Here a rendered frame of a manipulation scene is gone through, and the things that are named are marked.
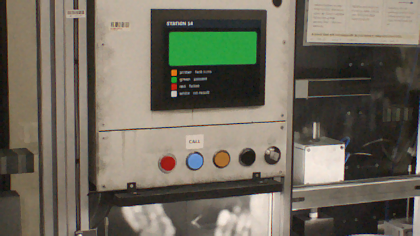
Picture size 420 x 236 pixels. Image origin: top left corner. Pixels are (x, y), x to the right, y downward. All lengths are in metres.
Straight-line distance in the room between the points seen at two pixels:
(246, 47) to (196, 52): 0.11
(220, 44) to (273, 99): 0.18
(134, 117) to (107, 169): 0.12
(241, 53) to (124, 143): 0.30
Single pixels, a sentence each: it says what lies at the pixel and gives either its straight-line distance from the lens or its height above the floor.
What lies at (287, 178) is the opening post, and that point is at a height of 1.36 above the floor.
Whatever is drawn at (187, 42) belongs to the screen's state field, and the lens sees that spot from 1.61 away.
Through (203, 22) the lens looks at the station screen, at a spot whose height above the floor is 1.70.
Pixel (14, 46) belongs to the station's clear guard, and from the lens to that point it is 1.57.
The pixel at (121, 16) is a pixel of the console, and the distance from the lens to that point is 1.58.
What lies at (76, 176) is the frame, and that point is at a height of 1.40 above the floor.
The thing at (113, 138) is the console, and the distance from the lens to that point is 1.60.
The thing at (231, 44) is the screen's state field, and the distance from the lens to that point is 1.65.
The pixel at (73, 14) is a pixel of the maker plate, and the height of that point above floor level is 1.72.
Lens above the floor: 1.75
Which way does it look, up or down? 8 degrees down
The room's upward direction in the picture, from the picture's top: 1 degrees clockwise
